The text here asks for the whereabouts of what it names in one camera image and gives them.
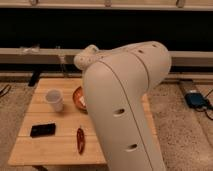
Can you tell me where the red chili pepper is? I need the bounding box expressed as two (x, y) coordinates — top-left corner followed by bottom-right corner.
(76, 127), (85, 155)

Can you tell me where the black cable left floor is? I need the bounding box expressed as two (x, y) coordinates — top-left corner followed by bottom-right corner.
(0, 84), (12, 98)

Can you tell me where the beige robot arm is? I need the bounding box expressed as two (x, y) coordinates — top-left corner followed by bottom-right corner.
(74, 41), (171, 171)

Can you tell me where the black table leg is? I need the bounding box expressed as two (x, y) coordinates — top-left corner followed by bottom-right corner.
(28, 70), (41, 87)

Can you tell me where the black eraser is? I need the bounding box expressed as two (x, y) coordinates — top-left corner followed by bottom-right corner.
(30, 123), (56, 138)

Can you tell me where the translucent plastic cup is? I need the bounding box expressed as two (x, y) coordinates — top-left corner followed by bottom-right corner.
(45, 89), (63, 112)

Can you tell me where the orange round plate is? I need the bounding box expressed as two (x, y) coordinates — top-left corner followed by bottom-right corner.
(72, 86), (87, 112)

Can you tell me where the blue device on floor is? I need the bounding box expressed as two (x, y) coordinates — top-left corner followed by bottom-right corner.
(185, 93), (207, 108)

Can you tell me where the pale block on plate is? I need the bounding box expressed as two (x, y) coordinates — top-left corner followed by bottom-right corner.
(79, 96), (86, 107)

